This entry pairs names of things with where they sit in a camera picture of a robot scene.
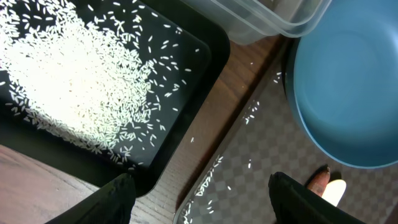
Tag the black rectangular tray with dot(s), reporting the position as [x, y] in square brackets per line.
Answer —
[97, 170]

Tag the clear plastic bin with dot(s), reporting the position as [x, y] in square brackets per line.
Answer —
[247, 21]

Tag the orange carrot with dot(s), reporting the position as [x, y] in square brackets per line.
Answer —
[318, 182]

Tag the dark blue plate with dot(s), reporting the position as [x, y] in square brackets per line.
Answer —
[342, 87]

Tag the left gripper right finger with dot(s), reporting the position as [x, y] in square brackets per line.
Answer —
[294, 204]

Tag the dark brown serving tray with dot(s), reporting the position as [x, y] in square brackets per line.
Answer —
[266, 139]

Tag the white rice pile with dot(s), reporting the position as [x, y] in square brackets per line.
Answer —
[110, 77]

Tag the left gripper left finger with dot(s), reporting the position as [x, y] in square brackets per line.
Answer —
[112, 203]

